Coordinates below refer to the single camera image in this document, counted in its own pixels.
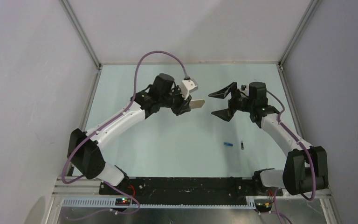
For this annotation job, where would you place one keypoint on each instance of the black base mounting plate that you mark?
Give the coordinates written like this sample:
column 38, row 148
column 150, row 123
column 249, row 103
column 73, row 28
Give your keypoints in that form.
column 193, row 191

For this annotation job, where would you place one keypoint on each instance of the beige remote control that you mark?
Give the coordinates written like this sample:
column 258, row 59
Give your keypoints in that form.
column 196, row 104

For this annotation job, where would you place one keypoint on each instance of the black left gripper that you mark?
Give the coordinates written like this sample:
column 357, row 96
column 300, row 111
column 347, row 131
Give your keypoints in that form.
column 183, row 106

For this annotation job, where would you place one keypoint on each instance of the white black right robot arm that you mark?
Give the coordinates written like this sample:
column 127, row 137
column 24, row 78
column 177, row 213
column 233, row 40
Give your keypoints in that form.
column 306, row 169

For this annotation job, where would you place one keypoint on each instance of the blue battery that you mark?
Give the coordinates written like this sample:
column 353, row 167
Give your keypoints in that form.
column 228, row 144

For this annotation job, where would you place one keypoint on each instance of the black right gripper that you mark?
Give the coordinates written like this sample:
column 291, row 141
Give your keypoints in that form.
column 226, row 114

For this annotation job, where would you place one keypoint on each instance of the left controller board with LEDs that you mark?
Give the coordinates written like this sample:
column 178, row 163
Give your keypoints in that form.
column 123, row 201

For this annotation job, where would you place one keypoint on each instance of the controller board with leds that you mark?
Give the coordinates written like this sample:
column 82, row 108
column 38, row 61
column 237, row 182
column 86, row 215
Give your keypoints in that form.
column 263, row 207
column 123, row 201

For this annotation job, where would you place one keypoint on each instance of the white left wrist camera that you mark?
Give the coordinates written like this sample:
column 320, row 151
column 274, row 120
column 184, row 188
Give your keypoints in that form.
column 188, row 86

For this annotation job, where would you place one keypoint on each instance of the right controller board with LEDs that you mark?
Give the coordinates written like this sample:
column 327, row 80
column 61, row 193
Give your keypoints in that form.
column 263, row 207

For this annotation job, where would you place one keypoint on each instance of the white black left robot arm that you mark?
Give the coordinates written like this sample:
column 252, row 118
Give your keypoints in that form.
column 85, row 147

